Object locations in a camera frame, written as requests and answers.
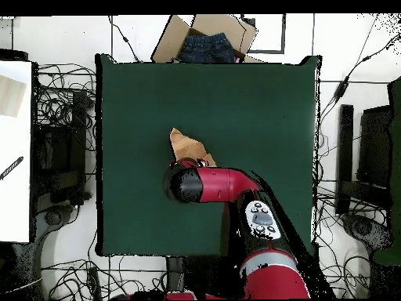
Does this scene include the orange terry towel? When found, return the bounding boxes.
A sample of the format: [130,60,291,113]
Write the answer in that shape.
[168,127,218,168]

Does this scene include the dark green tablecloth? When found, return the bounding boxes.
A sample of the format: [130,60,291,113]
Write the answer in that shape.
[94,53,323,258]

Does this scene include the blue denim jeans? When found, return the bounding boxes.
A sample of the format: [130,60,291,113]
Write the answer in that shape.
[179,31,237,64]

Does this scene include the open cardboard box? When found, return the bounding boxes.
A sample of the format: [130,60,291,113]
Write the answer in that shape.
[150,13,266,64]

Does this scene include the black equipment stand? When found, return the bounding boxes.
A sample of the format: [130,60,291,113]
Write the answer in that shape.
[32,89,93,208]
[335,103,394,217]

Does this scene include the grey chair base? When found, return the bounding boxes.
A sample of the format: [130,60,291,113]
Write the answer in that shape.
[340,212,395,252]
[31,203,79,252]

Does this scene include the black power strip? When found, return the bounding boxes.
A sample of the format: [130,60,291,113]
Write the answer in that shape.
[87,266,103,300]

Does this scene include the black ribbed strip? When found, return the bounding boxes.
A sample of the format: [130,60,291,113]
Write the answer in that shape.
[0,155,25,181]

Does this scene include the white side table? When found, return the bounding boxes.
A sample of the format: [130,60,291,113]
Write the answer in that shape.
[0,59,34,244]

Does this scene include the beige paper sheet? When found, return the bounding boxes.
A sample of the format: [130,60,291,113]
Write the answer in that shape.
[0,74,27,118]

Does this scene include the black cable tangle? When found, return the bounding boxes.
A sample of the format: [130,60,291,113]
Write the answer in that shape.
[314,178,389,299]
[36,63,97,151]
[42,255,176,300]

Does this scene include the black cable with plug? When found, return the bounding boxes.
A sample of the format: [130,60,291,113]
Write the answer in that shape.
[107,14,142,63]

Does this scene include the black cable with inline connector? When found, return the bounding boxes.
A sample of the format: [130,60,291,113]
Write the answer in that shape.
[317,31,401,132]

